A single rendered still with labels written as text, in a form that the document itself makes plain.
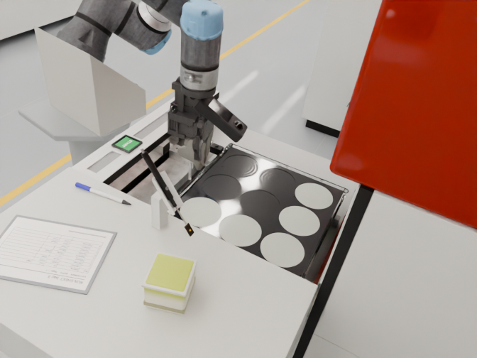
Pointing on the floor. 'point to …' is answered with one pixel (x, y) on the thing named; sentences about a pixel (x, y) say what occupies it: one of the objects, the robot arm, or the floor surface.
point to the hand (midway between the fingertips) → (202, 165)
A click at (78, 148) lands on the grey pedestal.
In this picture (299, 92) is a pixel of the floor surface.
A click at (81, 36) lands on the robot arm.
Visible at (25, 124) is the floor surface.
